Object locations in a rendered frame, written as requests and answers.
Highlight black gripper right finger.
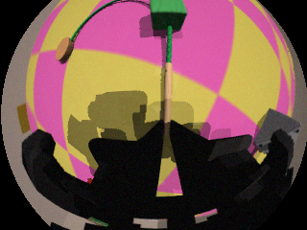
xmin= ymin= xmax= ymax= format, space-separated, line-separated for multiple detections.
xmin=170 ymin=119 xmax=252 ymax=195

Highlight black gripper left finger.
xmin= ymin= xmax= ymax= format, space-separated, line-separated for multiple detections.
xmin=88 ymin=119 xmax=165 ymax=196

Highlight round wooden button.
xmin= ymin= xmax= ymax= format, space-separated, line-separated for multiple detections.
xmin=55 ymin=37 xmax=74 ymax=61

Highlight green cube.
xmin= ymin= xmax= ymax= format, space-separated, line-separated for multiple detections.
xmin=150 ymin=0 xmax=187 ymax=31

